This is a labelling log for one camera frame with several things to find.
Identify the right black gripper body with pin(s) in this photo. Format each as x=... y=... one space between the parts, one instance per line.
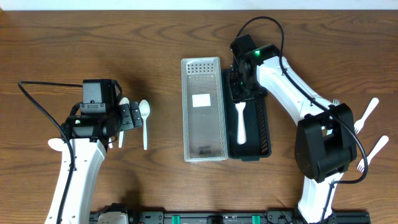
x=245 y=90

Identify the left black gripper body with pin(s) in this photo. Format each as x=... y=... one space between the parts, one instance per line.
x=125 y=121

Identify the white plastic spoon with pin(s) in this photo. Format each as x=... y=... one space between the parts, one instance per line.
x=123 y=101
x=110 y=144
x=241 y=132
x=58 y=144
x=144 y=108

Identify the white plastic fork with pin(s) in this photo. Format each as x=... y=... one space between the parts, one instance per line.
x=358 y=125
x=379 y=145
x=335 y=102

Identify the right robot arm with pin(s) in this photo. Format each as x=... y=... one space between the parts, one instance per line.
x=325 y=142

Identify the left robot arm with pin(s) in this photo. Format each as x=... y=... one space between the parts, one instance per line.
x=88 y=159

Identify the black plastic basket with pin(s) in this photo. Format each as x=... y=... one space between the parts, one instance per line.
x=258 y=143

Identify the clear plastic basket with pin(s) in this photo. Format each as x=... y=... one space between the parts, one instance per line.
x=204 y=129

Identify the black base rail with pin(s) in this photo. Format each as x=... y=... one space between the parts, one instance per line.
x=118 y=213

